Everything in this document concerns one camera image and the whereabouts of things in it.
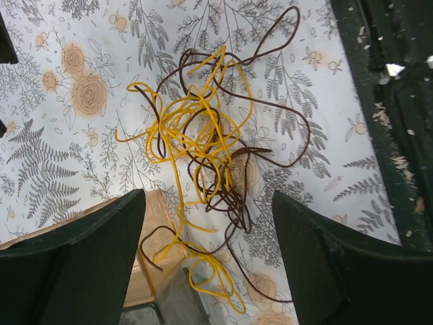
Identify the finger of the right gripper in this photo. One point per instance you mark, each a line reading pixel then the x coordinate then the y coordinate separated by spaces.
pixel 7 52

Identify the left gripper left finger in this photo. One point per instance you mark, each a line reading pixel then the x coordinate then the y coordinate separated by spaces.
pixel 75 273

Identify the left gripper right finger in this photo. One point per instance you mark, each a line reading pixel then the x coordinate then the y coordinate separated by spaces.
pixel 338 275

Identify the clear plastic organizer box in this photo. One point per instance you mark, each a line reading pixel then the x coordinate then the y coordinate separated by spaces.
pixel 158 289

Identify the floral table mat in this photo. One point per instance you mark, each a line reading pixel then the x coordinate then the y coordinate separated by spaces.
pixel 65 104

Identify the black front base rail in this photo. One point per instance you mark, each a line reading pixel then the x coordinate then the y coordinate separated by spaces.
pixel 389 49

